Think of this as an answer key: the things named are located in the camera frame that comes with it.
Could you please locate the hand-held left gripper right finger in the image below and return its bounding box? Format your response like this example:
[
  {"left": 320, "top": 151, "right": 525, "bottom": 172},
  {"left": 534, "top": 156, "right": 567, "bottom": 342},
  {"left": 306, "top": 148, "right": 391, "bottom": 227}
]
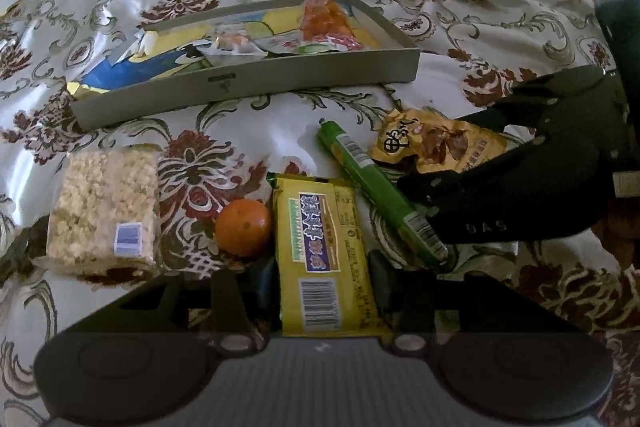
[{"left": 367, "top": 251, "right": 576, "bottom": 355}]

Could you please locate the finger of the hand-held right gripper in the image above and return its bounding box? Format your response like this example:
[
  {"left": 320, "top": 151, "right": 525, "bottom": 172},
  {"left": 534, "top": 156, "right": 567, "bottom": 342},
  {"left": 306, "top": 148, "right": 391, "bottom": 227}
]
[
  {"left": 471, "top": 66, "right": 619, "bottom": 142},
  {"left": 397, "top": 147, "right": 539, "bottom": 218}
]

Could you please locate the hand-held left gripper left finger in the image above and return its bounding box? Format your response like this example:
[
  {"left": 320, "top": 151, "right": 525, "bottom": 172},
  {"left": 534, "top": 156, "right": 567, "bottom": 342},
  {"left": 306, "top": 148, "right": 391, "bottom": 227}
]
[{"left": 65, "top": 257, "right": 277, "bottom": 355}]

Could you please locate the brown orange snack packet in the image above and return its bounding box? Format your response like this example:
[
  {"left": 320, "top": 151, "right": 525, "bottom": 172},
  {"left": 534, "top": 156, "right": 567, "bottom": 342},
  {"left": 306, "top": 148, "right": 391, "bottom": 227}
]
[{"left": 367, "top": 108, "right": 521, "bottom": 175}]

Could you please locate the tangerine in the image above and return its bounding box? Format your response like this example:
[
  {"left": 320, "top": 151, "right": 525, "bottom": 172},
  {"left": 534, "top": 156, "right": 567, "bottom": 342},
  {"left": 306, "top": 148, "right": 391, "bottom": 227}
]
[{"left": 215, "top": 198, "right": 273, "bottom": 258}]

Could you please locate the yellow snack packet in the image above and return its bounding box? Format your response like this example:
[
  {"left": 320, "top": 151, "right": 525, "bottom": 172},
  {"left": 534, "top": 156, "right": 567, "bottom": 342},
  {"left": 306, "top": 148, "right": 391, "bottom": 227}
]
[{"left": 267, "top": 174, "right": 393, "bottom": 338}]

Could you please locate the green stick snack packet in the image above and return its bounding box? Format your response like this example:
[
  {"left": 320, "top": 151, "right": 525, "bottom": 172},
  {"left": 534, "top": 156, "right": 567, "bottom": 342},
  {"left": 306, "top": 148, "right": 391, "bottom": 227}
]
[{"left": 316, "top": 120, "right": 448, "bottom": 268}]

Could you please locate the rice puff cake packet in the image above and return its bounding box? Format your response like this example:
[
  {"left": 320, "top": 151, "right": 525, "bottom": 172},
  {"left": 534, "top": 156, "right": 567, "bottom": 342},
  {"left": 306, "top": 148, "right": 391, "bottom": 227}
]
[{"left": 46, "top": 148, "right": 162, "bottom": 280}]

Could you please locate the grey tray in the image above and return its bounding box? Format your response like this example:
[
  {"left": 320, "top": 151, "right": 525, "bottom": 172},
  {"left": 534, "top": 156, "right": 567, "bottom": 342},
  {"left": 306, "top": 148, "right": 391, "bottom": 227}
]
[{"left": 70, "top": 0, "right": 422, "bottom": 131}]

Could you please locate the orange red snack packet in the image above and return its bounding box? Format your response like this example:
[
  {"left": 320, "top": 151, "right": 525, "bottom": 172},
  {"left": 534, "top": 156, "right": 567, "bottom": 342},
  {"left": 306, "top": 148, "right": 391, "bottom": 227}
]
[{"left": 300, "top": 0, "right": 361, "bottom": 50}]

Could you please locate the white tofu packet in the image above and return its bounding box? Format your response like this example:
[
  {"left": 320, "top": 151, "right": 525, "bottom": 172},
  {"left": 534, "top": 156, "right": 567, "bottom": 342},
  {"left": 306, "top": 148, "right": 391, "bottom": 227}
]
[{"left": 260, "top": 29, "right": 363, "bottom": 58}]

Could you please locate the clear snack packet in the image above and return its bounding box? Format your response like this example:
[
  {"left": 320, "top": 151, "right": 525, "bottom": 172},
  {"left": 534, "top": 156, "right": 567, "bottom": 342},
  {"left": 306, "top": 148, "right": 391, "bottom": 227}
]
[{"left": 196, "top": 18, "right": 273, "bottom": 58}]

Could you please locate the floral printed blanket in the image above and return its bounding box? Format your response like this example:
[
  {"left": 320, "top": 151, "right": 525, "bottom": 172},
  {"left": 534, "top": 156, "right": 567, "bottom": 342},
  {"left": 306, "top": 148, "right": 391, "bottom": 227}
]
[{"left": 0, "top": 0, "right": 640, "bottom": 427}]

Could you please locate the white folded paper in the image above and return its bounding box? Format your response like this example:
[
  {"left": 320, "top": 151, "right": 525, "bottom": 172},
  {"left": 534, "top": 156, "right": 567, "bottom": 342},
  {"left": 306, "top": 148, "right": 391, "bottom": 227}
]
[{"left": 111, "top": 31, "right": 163, "bottom": 64}]

